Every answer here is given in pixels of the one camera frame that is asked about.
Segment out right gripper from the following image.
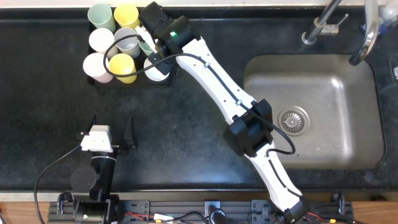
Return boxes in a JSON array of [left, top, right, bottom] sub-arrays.
[[147, 49, 179, 76]]

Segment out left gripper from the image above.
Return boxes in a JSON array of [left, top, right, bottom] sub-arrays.
[[88, 114, 138, 156]]

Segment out white cup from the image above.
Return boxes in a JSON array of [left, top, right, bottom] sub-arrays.
[[143, 57, 171, 83], [88, 27, 119, 59]]

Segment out yellow cup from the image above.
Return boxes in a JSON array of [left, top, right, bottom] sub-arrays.
[[108, 52, 138, 85], [113, 3, 141, 30]]

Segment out green cup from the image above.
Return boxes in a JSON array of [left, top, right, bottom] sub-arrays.
[[87, 2, 116, 32], [138, 40, 155, 58]]

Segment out black tray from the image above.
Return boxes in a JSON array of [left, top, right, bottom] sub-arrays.
[[86, 18, 175, 88]]

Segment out grey cup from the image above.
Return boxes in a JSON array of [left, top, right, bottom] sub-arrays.
[[113, 27, 141, 58]]

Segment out pink cup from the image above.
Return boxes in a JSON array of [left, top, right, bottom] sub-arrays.
[[82, 52, 114, 84]]

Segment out steel sink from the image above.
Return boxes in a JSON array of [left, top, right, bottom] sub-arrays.
[[243, 54, 387, 170]]

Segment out steel tap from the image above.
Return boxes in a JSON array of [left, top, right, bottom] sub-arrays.
[[300, 0, 381, 67]]

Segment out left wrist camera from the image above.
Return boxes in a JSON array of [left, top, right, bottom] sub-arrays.
[[80, 124, 114, 153]]

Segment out mounting rail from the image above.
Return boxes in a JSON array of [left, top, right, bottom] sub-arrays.
[[47, 192, 356, 224]]

